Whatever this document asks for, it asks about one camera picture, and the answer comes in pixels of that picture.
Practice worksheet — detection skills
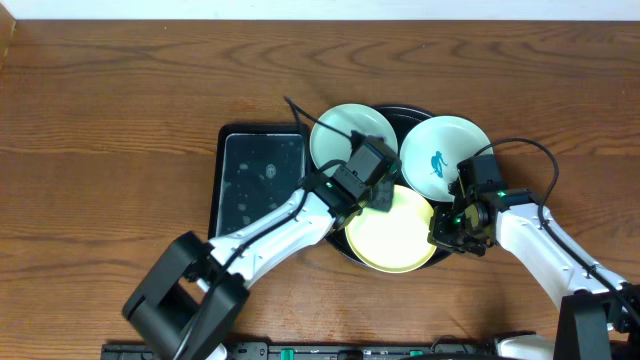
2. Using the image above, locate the yellow plate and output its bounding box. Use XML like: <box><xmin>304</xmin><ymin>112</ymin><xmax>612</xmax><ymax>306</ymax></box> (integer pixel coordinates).
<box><xmin>345</xmin><ymin>185</ymin><xmax>436</xmax><ymax>274</ymax></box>

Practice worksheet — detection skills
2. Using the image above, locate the pale green plate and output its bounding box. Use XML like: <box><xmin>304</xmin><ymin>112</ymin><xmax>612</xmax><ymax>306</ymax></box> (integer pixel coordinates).
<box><xmin>309</xmin><ymin>103</ymin><xmax>400</xmax><ymax>178</ymax></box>
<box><xmin>399</xmin><ymin>115</ymin><xmax>491</xmax><ymax>202</ymax></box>

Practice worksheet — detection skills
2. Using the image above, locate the round black tray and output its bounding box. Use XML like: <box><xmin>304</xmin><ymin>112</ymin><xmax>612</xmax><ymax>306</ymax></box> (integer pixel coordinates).
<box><xmin>305</xmin><ymin>103</ymin><xmax>481</xmax><ymax>270</ymax></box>

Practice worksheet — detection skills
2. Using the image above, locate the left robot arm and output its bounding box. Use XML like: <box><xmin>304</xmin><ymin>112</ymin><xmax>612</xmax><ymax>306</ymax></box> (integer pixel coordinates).
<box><xmin>122</xmin><ymin>164</ymin><xmax>398</xmax><ymax>359</ymax></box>

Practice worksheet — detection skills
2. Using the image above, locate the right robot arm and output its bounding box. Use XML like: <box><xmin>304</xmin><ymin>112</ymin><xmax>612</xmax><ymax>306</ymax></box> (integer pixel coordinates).
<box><xmin>428</xmin><ymin>190</ymin><xmax>639</xmax><ymax>359</ymax></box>

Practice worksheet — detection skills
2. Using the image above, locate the black rectangular water tray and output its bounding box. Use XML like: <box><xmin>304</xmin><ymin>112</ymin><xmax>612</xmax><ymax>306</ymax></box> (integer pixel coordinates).
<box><xmin>208</xmin><ymin>123</ymin><xmax>311</xmax><ymax>238</ymax></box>

